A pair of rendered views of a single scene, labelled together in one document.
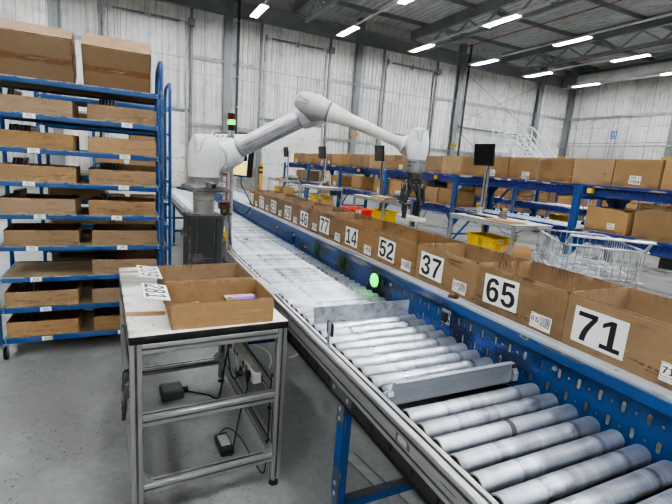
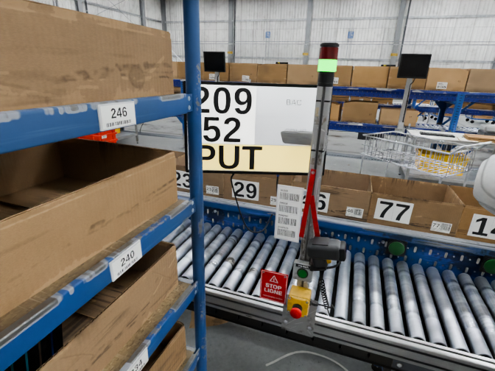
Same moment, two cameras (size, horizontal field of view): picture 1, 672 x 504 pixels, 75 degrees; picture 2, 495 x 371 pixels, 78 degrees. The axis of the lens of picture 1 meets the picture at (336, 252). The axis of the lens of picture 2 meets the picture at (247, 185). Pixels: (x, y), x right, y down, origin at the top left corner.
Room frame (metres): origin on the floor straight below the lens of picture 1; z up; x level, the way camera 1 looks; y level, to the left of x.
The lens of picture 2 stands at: (2.49, 1.56, 1.58)
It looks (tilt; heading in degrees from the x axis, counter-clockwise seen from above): 20 degrees down; 315
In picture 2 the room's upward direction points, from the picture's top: 2 degrees clockwise
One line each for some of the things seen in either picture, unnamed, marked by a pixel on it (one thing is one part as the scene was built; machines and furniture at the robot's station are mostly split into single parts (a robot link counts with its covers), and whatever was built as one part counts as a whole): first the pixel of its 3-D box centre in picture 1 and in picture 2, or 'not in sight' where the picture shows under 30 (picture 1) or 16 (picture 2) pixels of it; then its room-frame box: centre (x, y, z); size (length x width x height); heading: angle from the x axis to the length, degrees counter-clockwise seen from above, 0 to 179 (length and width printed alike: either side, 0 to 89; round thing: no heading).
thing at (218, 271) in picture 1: (203, 281); not in sight; (1.95, 0.60, 0.80); 0.38 x 0.28 x 0.10; 118
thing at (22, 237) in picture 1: (45, 233); not in sight; (2.82, 1.93, 0.79); 0.40 x 0.30 x 0.10; 117
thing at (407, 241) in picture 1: (416, 251); not in sight; (2.23, -0.42, 0.96); 0.39 x 0.29 x 0.17; 26
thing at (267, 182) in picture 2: (306, 213); (264, 182); (3.63, 0.27, 0.96); 0.39 x 0.29 x 0.17; 26
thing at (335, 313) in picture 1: (363, 313); not in sight; (1.78, -0.14, 0.76); 0.46 x 0.01 x 0.09; 116
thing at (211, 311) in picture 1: (218, 301); not in sight; (1.68, 0.46, 0.80); 0.38 x 0.28 x 0.10; 116
